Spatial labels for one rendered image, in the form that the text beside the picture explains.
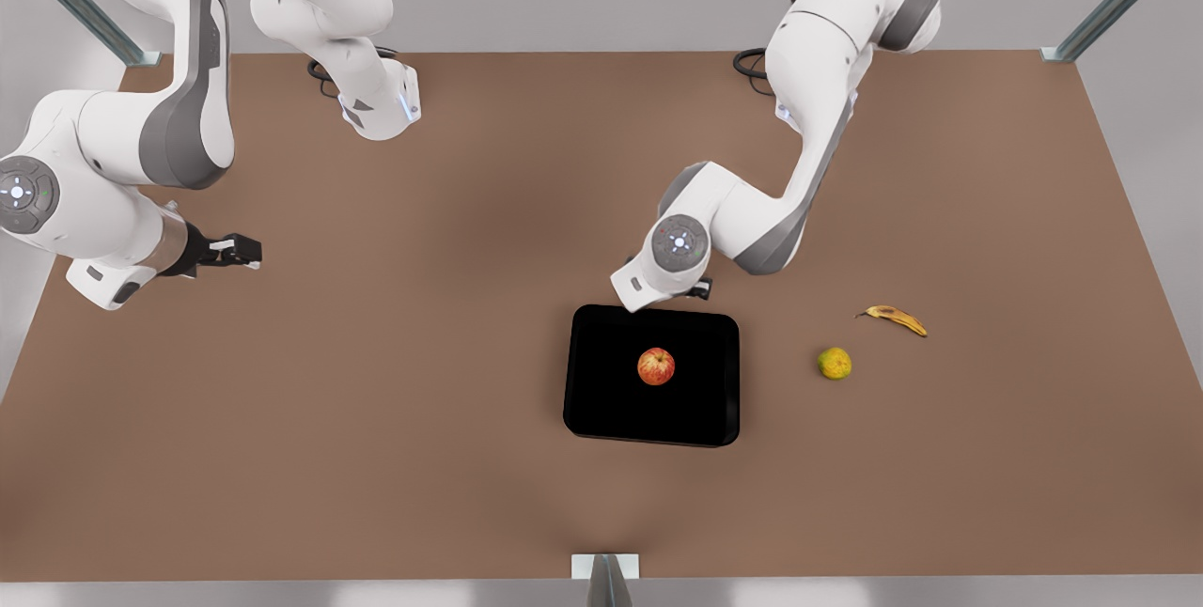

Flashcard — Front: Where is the red apple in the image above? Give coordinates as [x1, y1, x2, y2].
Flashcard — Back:
[637, 348, 677, 387]

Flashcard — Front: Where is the black rectangular tray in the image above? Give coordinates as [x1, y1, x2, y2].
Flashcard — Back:
[563, 304, 742, 448]

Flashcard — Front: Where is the brown-spotted yellow banana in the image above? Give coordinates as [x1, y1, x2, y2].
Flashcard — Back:
[854, 304, 930, 338]

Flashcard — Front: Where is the black cable loop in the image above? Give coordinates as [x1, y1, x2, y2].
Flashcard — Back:
[732, 47, 781, 99]
[306, 46, 401, 101]

